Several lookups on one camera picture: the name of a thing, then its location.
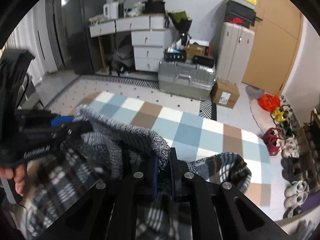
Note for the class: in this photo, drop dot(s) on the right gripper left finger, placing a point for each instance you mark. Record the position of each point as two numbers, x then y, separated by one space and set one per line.
149 169

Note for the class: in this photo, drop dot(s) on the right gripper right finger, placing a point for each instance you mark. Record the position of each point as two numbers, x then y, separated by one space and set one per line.
183 181

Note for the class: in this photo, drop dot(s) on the plaid fleece knit cardigan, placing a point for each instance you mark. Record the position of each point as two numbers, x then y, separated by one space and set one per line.
59 181

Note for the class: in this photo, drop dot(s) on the person left hand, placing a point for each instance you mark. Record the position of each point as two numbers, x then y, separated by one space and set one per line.
19 175

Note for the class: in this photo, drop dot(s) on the checked bed sheet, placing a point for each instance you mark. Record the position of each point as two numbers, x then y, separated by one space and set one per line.
192 136

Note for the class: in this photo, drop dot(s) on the brown cardboard box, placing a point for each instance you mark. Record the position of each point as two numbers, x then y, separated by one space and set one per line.
225 94

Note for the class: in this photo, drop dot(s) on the silver aluminium suitcase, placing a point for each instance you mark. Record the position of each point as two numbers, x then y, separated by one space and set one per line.
186 79

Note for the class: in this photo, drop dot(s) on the shoe rack with shoes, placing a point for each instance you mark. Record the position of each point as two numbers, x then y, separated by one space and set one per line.
300 162

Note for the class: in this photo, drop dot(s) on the black bag under desk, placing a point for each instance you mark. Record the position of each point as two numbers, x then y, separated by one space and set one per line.
122 59

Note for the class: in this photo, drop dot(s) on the orange plastic bag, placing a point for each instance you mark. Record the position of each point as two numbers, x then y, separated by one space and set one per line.
269 102

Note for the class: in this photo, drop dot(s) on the dark grey refrigerator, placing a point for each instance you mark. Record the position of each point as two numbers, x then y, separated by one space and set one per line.
80 51

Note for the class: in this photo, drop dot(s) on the white drawer desk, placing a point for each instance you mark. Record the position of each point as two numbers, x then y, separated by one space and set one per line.
149 37

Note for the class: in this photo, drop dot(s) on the white electric kettle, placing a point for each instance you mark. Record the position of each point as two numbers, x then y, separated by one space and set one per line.
110 10

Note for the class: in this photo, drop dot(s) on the white tall cabinet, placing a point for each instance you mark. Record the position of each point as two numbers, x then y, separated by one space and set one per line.
234 51

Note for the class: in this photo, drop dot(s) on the oval mirror on desk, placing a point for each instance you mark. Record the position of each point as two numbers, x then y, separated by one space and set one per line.
130 0

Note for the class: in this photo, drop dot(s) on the wooden door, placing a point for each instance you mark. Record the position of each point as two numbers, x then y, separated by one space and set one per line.
278 30

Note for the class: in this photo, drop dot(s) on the black shoe box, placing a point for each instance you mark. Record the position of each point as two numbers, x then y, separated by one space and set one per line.
239 14

